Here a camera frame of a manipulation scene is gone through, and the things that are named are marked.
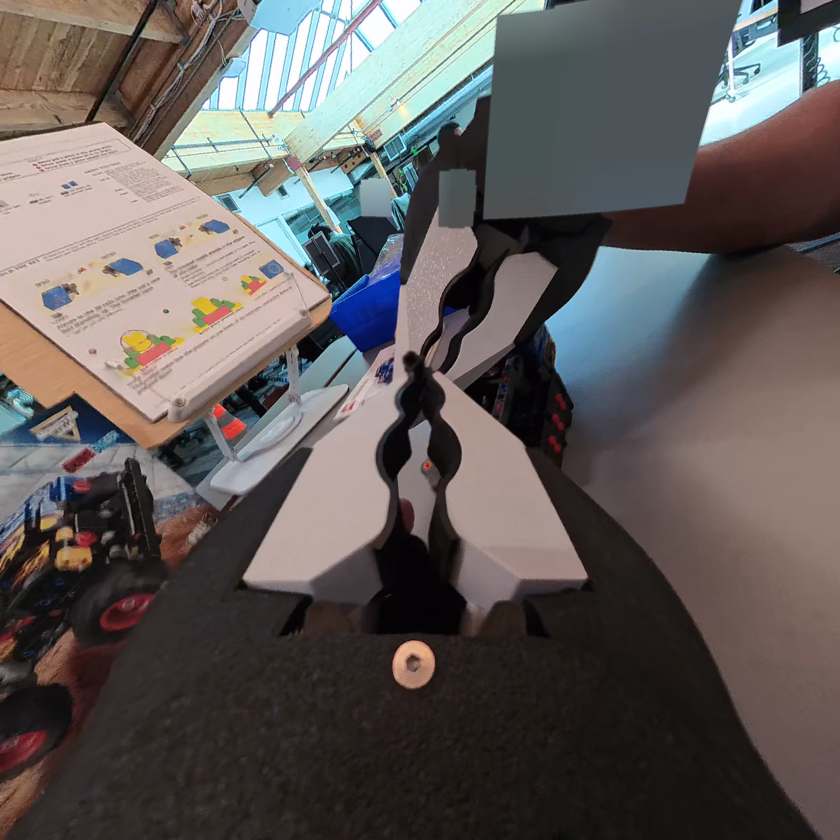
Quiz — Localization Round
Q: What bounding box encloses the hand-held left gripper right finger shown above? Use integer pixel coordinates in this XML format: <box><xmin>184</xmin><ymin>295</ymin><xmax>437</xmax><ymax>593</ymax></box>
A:
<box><xmin>420</xmin><ymin>371</ymin><xmax>589</xmax><ymax>602</ymax></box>

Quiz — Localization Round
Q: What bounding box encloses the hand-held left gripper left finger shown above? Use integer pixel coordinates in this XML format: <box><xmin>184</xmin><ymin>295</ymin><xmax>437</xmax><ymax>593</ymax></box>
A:
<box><xmin>243</xmin><ymin>367</ymin><xmax>412</xmax><ymax>605</ymax></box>

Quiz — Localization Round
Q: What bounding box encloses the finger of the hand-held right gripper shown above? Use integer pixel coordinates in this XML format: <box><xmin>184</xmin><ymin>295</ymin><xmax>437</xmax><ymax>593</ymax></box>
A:
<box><xmin>427</xmin><ymin>252</ymin><xmax>560</xmax><ymax>392</ymax></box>
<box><xmin>393</xmin><ymin>210</ymin><xmax>480</xmax><ymax>368</ymax></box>

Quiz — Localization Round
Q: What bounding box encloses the black lego truck chassis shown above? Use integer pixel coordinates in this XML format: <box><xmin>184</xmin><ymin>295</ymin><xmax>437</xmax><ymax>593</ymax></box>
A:
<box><xmin>469</xmin><ymin>324</ymin><xmax>576</xmax><ymax>471</ymax></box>

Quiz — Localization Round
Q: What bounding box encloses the person's right forearm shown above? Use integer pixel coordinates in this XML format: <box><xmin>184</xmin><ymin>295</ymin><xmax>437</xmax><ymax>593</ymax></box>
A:
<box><xmin>600</xmin><ymin>81</ymin><xmax>840</xmax><ymax>254</ymax></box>

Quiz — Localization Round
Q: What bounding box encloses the lego instruction booklet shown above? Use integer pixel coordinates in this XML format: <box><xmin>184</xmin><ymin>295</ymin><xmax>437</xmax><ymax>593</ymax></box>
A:
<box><xmin>332</xmin><ymin>347</ymin><xmax>399</xmax><ymax>421</ymax></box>

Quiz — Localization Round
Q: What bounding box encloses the monster truck lego box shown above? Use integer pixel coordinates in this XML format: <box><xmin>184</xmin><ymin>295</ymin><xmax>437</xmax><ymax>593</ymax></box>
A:
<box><xmin>0</xmin><ymin>370</ymin><xmax>228</xmax><ymax>782</ymax></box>

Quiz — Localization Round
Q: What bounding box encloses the clear plastic bag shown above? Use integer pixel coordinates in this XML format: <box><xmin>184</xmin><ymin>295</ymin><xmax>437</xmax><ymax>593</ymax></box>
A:
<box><xmin>367</xmin><ymin>235</ymin><xmax>405</xmax><ymax>284</ymax></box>

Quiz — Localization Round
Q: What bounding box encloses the black monitor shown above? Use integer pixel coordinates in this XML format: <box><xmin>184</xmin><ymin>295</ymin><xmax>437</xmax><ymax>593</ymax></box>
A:
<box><xmin>347</xmin><ymin>214</ymin><xmax>402</xmax><ymax>261</ymax></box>

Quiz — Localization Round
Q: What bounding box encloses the blue storage bin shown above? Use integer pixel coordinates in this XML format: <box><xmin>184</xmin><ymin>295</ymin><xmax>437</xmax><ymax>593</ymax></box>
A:
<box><xmin>327</xmin><ymin>268</ymin><xmax>405</xmax><ymax>353</ymax></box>

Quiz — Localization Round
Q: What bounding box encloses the instruction sheet on stand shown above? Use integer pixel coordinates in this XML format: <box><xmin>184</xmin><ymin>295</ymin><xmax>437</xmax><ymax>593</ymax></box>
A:
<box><xmin>0</xmin><ymin>121</ymin><xmax>350</xmax><ymax>498</ymax></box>

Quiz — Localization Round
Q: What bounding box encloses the printed instruction sheet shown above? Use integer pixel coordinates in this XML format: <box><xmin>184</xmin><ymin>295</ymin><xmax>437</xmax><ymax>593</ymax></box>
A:
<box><xmin>0</xmin><ymin>122</ymin><xmax>332</xmax><ymax>423</ymax></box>

